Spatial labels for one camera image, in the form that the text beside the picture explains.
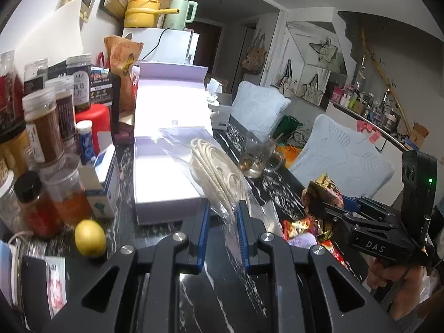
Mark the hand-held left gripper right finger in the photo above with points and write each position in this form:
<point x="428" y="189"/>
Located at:
<point x="242" y="236"/>

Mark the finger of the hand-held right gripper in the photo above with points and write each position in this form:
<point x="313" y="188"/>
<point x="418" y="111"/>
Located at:
<point x="326" y="210"/>
<point x="350" y="203"/>

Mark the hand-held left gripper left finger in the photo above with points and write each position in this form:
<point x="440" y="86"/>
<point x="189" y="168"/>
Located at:
<point x="203" y="236"/>

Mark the shiny brown candy packet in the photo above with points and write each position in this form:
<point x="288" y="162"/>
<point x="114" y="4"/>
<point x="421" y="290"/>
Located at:
<point x="324" y="229"/>

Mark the gold brown snack packet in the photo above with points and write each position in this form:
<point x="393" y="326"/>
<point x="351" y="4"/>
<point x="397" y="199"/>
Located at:
<point x="322" y="189"/>

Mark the lavender gift box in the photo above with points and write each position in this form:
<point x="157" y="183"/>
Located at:
<point x="163" y="166"/>

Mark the person's right hand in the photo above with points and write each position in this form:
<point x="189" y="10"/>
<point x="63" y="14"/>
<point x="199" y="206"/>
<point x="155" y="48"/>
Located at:
<point x="406" y="291"/>

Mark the red orange snack packet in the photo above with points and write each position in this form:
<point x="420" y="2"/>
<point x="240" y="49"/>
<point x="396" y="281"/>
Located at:
<point x="298" y="229"/>

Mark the light blue pillow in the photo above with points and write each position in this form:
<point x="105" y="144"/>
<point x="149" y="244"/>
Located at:
<point x="258" y="107"/>
<point x="343" y="156"/>

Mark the orange cloth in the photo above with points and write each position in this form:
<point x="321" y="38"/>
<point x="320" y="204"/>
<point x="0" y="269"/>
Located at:
<point x="288" y="154"/>

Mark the pink cloth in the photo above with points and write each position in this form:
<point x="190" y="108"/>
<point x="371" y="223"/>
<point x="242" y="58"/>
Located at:
<point x="366" y="128"/>

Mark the glass cup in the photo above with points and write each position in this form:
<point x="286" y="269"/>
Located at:
<point x="255" y="159"/>

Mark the pile of clothes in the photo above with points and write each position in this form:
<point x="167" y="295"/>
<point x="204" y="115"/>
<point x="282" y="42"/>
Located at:
<point x="300" y="135"/>

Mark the metal handrail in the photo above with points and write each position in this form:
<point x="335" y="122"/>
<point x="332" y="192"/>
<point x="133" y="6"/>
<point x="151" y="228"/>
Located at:
<point x="381" y="130"/>

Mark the green bag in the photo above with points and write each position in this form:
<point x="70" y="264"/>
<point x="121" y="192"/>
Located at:
<point x="288" y="126"/>

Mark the row of bottles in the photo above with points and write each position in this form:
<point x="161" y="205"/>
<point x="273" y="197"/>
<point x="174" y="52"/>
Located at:
<point x="364" y="105"/>

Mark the cardboard box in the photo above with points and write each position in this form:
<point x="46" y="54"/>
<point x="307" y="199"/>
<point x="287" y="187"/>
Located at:
<point x="419" y="133"/>

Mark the small blue white box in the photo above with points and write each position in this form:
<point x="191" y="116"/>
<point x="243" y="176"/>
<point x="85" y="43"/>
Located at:
<point x="104" y="187"/>

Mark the yellow lemon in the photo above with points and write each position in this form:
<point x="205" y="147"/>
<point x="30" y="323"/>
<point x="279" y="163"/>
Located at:
<point x="90" y="239"/>

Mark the white carton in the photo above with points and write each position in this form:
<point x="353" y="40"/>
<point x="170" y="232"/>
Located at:
<point x="222" y="116"/>

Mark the bamboo stick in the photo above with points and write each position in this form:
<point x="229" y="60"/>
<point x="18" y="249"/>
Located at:
<point x="385" y="76"/>

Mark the canvas tote bag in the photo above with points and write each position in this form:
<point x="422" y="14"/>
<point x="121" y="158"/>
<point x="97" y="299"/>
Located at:
<point x="286" y="79"/>

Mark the blue tablet tube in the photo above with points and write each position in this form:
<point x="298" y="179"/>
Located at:
<point x="85" y="142"/>

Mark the white pink sachet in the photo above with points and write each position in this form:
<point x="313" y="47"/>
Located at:
<point x="55" y="284"/>

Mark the red canister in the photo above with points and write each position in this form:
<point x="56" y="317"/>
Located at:
<point x="97" y="121"/>

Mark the black capped red bottle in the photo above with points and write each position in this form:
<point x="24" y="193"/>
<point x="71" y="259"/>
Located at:
<point x="38" y="215"/>

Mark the brown hanging bag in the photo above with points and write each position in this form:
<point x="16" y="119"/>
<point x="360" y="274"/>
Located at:
<point x="255" y="55"/>

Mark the black snack bag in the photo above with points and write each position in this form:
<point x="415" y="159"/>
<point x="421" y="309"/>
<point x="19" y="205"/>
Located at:
<point x="102" y="90"/>

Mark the plastic jar brown label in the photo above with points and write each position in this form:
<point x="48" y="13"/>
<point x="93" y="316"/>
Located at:
<point x="66" y="111"/>

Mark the jar of brown spice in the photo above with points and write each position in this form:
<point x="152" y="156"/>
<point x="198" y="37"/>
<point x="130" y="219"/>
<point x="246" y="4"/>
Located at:
<point x="43" y="128"/>

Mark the brown paper bag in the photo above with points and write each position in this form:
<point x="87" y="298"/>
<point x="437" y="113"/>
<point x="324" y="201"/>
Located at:
<point x="121" y="59"/>

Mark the plastic jar dark label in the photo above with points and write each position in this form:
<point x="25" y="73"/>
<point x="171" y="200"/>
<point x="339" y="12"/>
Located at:
<point x="79" y="83"/>

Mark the jar of grey contents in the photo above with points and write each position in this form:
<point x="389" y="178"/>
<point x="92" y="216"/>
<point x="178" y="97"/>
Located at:
<point x="8" y="208"/>

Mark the jar of yellow contents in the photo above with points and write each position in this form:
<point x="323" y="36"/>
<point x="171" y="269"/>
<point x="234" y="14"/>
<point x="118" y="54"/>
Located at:
<point x="17" y="149"/>

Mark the green kettle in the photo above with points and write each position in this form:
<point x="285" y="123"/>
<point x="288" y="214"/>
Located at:
<point x="178" y="14"/>

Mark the yellow pot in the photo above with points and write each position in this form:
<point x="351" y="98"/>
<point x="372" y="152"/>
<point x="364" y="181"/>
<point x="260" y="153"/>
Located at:
<point x="142" y="14"/>

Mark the clear jar black label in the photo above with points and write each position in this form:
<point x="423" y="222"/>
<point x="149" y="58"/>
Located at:
<point x="34" y="76"/>

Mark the jar of red contents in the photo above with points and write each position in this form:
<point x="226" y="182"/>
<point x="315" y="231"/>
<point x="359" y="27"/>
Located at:
<point x="10" y="90"/>

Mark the white paper sheet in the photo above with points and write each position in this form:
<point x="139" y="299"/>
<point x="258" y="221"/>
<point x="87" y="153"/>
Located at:
<point x="52" y="34"/>

